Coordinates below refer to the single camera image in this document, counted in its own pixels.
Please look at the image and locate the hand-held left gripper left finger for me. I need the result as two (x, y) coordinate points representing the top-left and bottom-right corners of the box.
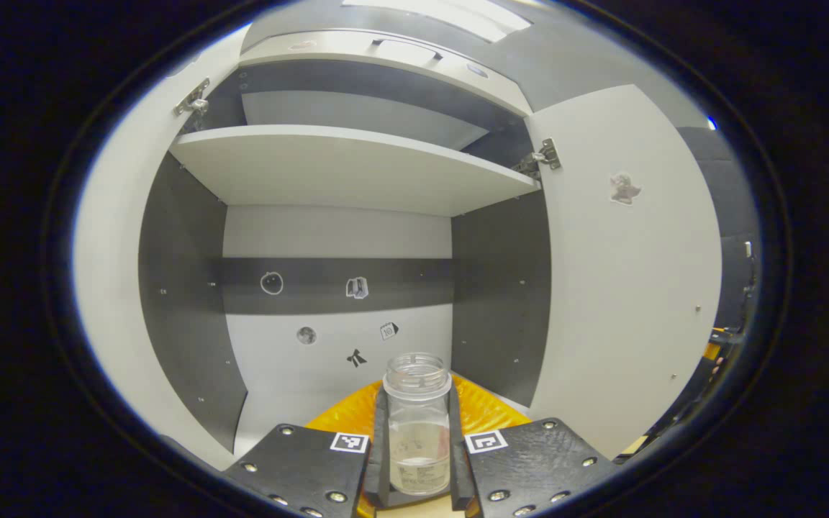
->
(224, 380), (392, 518)

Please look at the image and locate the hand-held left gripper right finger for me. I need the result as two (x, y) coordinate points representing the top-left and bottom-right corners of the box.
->
(448, 373), (620, 518)

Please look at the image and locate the clear glass bottle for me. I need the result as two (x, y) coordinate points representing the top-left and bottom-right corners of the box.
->
(383, 352), (453, 496)

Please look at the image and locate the white cabinet door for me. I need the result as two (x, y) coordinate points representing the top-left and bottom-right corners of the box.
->
(526, 85), (723, 460)
(73, 25), (250, 472)

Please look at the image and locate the white cabinet shelf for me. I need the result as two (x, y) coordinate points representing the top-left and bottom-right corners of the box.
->
(170, 124), (541, 218)
(233, 385), (530, 461)

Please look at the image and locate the white and grey cabinet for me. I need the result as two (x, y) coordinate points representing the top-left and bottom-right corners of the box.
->
(137, 29), (552, 461)

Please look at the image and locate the metal door hinge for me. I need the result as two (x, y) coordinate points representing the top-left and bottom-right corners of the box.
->
(512, 138), (561, 177)
(173, 78), (212, 117)

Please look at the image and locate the long ceiling light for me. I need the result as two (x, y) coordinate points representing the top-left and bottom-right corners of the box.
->
(343, 0), (533, 42)

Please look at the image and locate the metal drawer handle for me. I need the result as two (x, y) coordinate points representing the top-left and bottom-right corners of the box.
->
(371, 39), (444, 62)

